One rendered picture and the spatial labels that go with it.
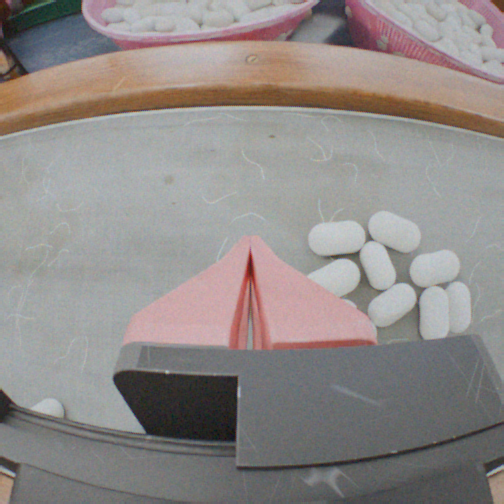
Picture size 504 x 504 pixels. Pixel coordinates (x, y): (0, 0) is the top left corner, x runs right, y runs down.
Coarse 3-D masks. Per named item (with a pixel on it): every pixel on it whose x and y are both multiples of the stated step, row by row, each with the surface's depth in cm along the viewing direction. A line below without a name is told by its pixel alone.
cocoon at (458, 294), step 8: (448, 288) 19; (456, 288) 18; (464, 288) 18; (448, 296) 18; (456, 296) 18; (464, 296) 18; (456, 304) 18; (464, 304) 18; (456, 312) 18; (464, 312) 17; (456, 320) 18; (464, 320) 17; (456, 328) 18; (464, 328) 17
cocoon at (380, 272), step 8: (368, 248) 19; (376, 248) 19; (384, 248) 19; (360, 256) 19; (368, 256) 19; (376, 256) 18; (384, 256) 18; (368, 264) 19; (376, 264) 18; (384, 264) 18; (368, 272) 19; (376, 272) 18; (384, 272) 18; (392, 272) 18; (376, 280) 18; (384, 280) 18; (392, 280) 18; (376, 288) 19; (384, 288) 19
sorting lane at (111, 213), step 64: (64, 128) 23; (128, 128) 22; (192, 128) 22; (256, 128) 22; (320, 128) 22; (384, 128) 23; (448, 128) 23; (0, 192) 21; (64, 192) 21; (128, 192) 21; (192, 192) 21; (256, 192) 21; (320, 192) 21; (384, 192) 21; (448, 192) 21; (0, 256) 20; (64, 256) 20; (128, 256) 20; (192, 256) 20; (320, 256) 20; (0, 320) 19; (64, 320) 19; (128, 320) 19; (0, 384) 18; (64, 384) 18
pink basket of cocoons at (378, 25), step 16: (352, 0) 26; (464, 0) 29; (480, 0) 27; (352, 16) 28; (368, 16) 25; (384, 16) 23; (496, 16) 26; (352, 32) 32; (368, 32) 28; (384, 32) 25; (400, 32) 23; (496, 32) 28; (368, 48) 30; (400, 48) 25; (416, 48) 24; (432, 48) 22; (448, 64) 23; (464, 64) 22; (496, 80) 22
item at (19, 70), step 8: (0, 40) 18; (0, 48) 19; (8, 48) 19; (0, 56) 19; (8, 56) 20; (16, 56) 22; (0, 64) 20; (8, 64) 21; (16, 64) 21; (0, 72) 21; (8, 72) 21; (16, 72) 22; (24, 72) 23; (8, 80) 22
